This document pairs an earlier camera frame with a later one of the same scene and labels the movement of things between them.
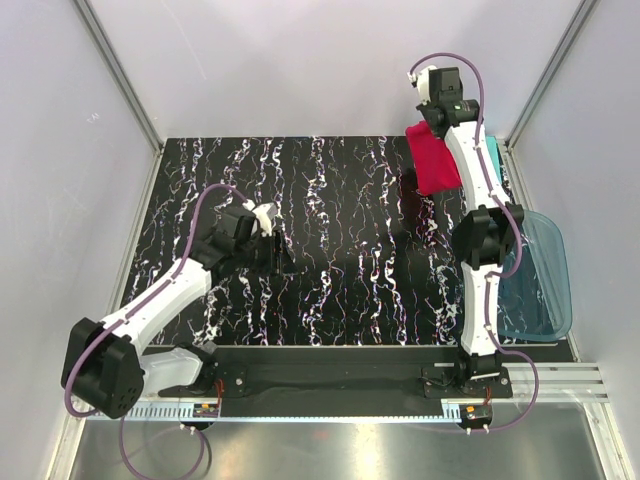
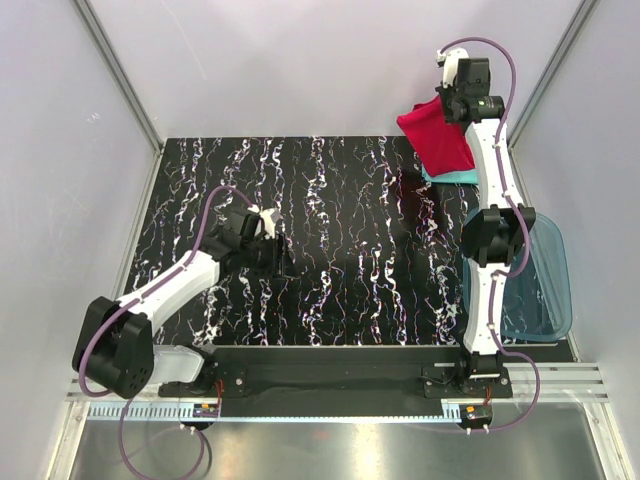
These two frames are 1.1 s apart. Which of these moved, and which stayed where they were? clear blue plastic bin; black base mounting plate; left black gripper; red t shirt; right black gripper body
Moved: right black gripper body; red t shirt
Stayed: left black gripper; black base mounting plate; clear blue plastic bin
